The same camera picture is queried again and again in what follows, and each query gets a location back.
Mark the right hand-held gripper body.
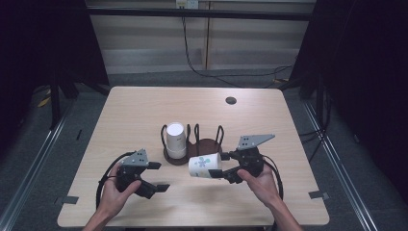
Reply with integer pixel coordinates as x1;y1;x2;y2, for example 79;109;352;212
228;134;276;181

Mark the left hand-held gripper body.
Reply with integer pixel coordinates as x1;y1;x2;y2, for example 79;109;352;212
115;147;154;198

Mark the wooden base wire cup holder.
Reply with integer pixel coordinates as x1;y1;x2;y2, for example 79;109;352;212
160;123;225;167

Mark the single floral paper cup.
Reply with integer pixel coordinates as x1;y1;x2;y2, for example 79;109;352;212
188;152;223;179

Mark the stack of white paper cups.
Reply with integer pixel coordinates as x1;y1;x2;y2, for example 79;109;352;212
165;121;188;160

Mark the person's right hand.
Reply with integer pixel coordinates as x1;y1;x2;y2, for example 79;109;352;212
236;165;280;210

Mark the person's left hand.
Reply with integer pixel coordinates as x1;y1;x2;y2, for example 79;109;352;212
101;162;142;213

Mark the grey tape strip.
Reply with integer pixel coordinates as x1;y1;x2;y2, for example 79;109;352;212
54;194;80;206
308;190;330;200

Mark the black horizontal metal bar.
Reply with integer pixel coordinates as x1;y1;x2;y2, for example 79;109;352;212
86;8;314;22

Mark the black curtain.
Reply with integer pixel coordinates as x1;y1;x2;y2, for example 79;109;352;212
0;0;110;155
290;0;408;193

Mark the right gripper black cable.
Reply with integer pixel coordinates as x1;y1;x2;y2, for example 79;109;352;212
261;154;285;201

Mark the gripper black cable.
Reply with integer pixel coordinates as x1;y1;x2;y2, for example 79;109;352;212
261;154;285;201
95;151;138;210

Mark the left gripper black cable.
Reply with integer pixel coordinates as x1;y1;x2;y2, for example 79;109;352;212
95;151;138;210

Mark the bundle of black floor cables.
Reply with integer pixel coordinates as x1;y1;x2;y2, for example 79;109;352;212
299;92;333;163

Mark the aluminium floor rail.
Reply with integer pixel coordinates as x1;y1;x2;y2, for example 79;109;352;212
302;102;379;231
0;105;78;231

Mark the long black floor cable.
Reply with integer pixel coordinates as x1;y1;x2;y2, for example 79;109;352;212
181;15;293;90

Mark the white wall power outlet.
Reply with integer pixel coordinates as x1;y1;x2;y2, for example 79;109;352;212
175;0;200;10

